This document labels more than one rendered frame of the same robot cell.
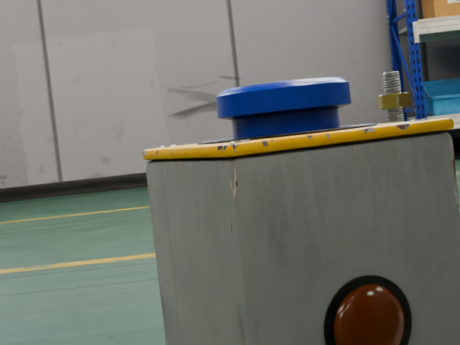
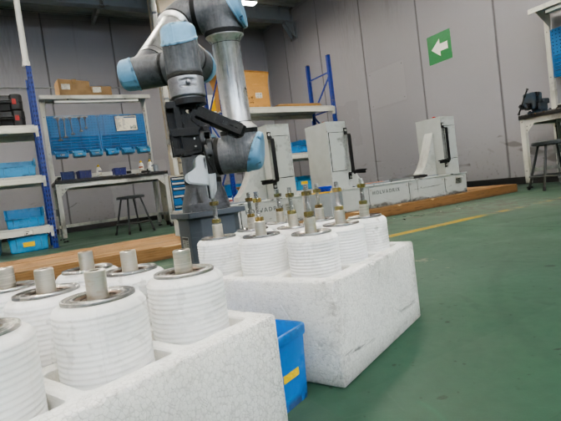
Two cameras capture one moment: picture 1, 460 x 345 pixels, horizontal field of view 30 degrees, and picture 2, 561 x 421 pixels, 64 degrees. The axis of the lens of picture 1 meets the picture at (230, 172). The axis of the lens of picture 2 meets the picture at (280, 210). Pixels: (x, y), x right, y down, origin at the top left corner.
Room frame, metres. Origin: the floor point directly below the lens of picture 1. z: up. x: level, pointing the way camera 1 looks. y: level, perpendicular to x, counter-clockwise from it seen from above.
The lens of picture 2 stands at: (1.28, -0.79, 0.34)
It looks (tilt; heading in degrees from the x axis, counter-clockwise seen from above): 3 degrees down; 149
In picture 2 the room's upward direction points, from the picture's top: 7 degrees counter-clockwise
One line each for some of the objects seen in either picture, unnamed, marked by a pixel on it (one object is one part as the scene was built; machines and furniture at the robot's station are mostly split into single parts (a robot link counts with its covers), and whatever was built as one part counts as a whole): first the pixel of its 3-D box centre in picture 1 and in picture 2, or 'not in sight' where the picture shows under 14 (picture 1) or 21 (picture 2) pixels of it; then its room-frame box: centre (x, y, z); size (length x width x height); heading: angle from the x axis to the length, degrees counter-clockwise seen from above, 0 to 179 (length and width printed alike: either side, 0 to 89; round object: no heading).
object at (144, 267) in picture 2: not in sight; (130, 271); (0.62, -0.65, 0.25); 0.08 x 0.08 x 0.01
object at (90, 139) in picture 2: not in sight; (108, 164); (-5.12, 0.44, 0.94); 1.40 x 0.70 x 1.88; 89
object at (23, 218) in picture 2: not in sight; (25, 217); (-4.37, -0.65, 0.36); 0.50 x 0.38 x 0.21; 179
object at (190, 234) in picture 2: not in sight; (213, 256); (-0.06, -0.25, 0.15); 0.19 x 0.19 x 0.30; 89
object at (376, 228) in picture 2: not in sight; (369, 256); (0.50, -0.10, 0.16); 0.10 x 0.10 x 0.18
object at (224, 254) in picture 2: not in sight; (224, 279); (0.38, -0.41, 0.16); 0.10 x 0.10 x 0.18
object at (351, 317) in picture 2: not in sight; (302, 297); (0.44, -0.25, 0.09); 0.39 x 0.39 x 0.18; 23
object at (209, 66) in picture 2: not in sight; (189, 65); (0.29, -0.39, 0.65); 0.11 x 0.11 x 0.08; 51
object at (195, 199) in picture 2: not in sight; (204, 194); (-0.06, -0.25, 0.35); 0.15 x 0.15 x 0.10
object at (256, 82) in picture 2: not in sight; (240, 93); (-4.34, 2.17, 1.70); 0.72 x 0.58 x 0.50; 92
